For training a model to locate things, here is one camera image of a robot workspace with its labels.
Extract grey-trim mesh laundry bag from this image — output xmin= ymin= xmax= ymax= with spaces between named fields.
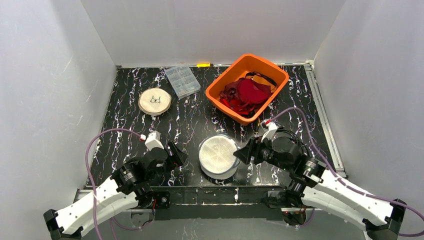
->
xmin=198 ymin=134 xmax=241 ymax=180

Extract crimson red bra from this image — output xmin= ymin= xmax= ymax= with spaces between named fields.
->
xmin=236 ymin=78 xmax=271 ymax=104

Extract dark maroon bra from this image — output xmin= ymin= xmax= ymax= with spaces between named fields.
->
xmin=220 ymin=78 xmax=241 ymax=100

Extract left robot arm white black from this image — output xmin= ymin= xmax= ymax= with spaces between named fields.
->
xmin=43 ymin=141 xmax=188 ymax=240

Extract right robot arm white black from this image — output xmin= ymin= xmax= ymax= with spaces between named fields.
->
xmin=234 ymin=136 xmax=406 ymax=240

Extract black yellow screwdriver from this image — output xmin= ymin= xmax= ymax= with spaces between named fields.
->
xmin=254 ymin=118 xmax=261 ymax=137

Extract clear plastic compartment box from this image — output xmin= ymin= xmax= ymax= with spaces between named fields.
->
xmin=164 ymin=65 xmax=201 ymax=100

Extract orange plastic bin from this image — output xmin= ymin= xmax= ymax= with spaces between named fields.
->
xmin=205 ymin=53 xmax=289 ymax=126

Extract yellow marker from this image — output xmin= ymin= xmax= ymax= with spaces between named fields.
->
xmin=196 ymin=63 xmax=213 ymax=68

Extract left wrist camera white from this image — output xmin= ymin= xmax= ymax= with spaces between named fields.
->
xmin=144 ymin=130 xmax=165 ymax=151

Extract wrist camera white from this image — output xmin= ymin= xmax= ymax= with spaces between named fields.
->
xmin=144 ymin=130 xmax=165 ymax=151
xmin=261 ymin=122 xmax=278 ymax=143

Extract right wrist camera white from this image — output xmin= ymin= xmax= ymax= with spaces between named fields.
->
xmin=261 ymin=122 xmax=278 ymax=143

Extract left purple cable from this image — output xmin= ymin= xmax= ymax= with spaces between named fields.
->
xmin=85 ymin=128 xmax=147 ymax=240

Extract purple cable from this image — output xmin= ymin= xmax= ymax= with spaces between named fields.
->
xmin=266 ymin=106 xmax=424 ymax=238
xmin=85 ymin=128 xmax=147 ymax=240

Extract orange bra black straps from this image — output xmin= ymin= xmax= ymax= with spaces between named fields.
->
xmin=245 ymin=71 xmax=278 ymax=92

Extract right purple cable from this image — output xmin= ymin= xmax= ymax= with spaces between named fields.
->
xmin=266 ymin=106 xmax=424 ymax=238

